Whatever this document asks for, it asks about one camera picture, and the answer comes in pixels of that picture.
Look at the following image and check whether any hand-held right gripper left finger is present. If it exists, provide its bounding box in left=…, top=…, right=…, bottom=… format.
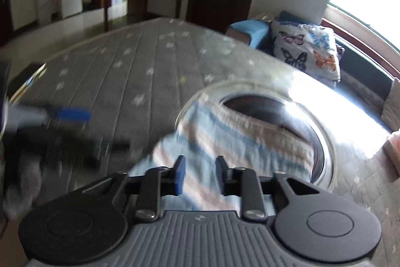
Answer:
left=82, top=155, right=186, bottom=222

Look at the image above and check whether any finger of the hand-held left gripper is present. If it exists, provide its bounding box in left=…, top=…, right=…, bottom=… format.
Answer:
left=9, top=103, right=93, bottom=130
left=17, top=129, right=132, bottom=170

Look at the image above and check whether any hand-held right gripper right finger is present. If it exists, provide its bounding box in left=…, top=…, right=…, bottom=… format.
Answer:
left=215, top=156, right=319, bottom=222

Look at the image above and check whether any blue beige striped garment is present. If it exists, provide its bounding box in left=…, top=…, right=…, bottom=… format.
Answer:
left=128, top=100, right=316, bottom=213

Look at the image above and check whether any grey star quilted table cover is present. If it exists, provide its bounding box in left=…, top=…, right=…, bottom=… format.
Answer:
left=0, top=17, right=400, bottom=267

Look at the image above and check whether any round metal-rimmed table heater well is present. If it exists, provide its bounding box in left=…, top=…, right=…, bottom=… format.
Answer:
left=173, top=81, right=338, bottom=192

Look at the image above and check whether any blue sofa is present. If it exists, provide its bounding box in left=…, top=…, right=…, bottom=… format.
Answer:
left=225, top=11, right=400, bottom=136

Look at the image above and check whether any butterfly print pillow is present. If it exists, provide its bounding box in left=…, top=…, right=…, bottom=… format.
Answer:
left=270, top=18, right=342, bottom=83

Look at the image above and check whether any beige cushion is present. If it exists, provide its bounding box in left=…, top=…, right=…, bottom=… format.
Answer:
left=380, top=78, right=400, bottom=134

